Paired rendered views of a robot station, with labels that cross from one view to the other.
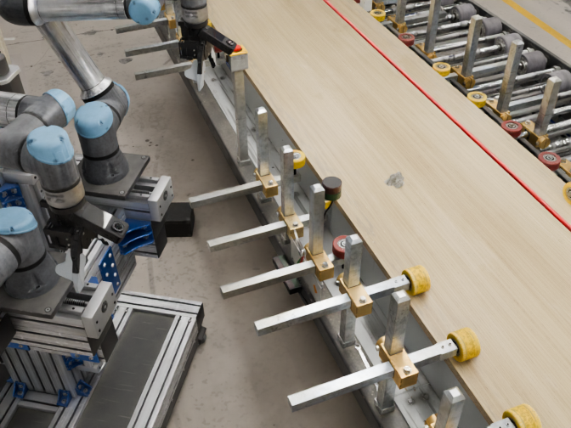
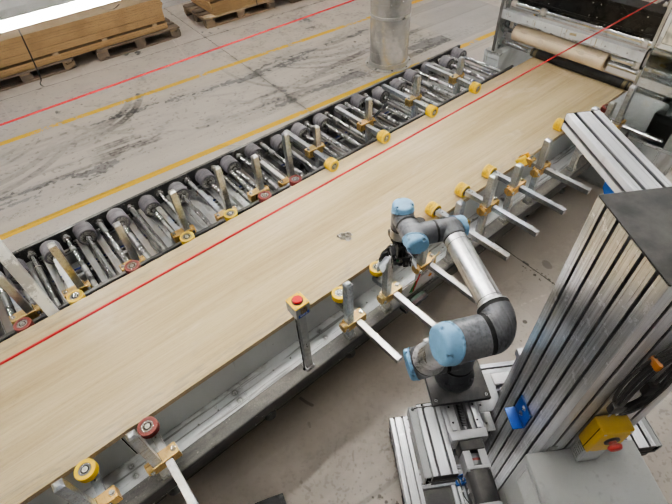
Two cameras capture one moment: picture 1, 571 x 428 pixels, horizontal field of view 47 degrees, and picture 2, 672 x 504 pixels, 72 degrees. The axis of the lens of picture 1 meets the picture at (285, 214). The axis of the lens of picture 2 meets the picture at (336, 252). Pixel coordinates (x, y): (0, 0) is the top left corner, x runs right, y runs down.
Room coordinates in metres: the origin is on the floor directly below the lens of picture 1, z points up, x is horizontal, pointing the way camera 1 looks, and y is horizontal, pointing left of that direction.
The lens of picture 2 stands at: (2.37, 1.28, 2.68)
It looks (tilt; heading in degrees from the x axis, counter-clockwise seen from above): 47 degrees down; 253
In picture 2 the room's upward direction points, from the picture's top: 4 degrees counter-clockwise
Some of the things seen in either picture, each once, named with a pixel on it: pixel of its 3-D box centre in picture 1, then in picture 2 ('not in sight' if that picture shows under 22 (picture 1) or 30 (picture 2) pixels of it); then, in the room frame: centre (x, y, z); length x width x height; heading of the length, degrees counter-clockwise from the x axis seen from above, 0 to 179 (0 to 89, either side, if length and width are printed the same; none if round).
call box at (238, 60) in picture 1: (236, 59); (298, 306); (2.21, 0.17, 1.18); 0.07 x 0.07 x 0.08; 21
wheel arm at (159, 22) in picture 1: (156, 23); not in sight; (3.30, 0.67, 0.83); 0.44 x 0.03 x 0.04; 111
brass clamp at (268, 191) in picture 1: (265, 181); (352, 320); (1.95, 0.07, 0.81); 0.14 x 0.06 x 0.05; 21
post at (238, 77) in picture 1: (240, 116); (303, 340); (2.21, 0.17, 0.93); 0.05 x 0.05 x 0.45; 21
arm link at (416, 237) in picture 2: not in sight; (417, 235); (1.81, 0.36, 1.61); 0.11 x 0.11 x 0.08; 84
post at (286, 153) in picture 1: (287, 203); (386, 287); (1.73, -0.01, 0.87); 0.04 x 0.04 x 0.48; 21
